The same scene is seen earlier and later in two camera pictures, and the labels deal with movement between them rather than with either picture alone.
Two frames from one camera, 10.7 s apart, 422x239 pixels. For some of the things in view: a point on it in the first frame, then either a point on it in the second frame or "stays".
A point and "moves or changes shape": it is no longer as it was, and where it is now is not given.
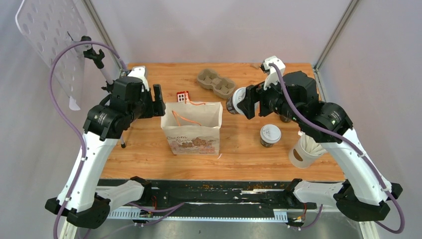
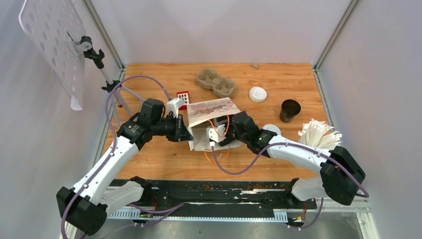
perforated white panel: [52, 23] stays
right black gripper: [253, 93] -> [228, 139]
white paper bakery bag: [192, 128] moves or changes shape
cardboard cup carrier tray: [223, 87] stays
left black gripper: [157, 108] -> [183, 135]
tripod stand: [89, 52] stays
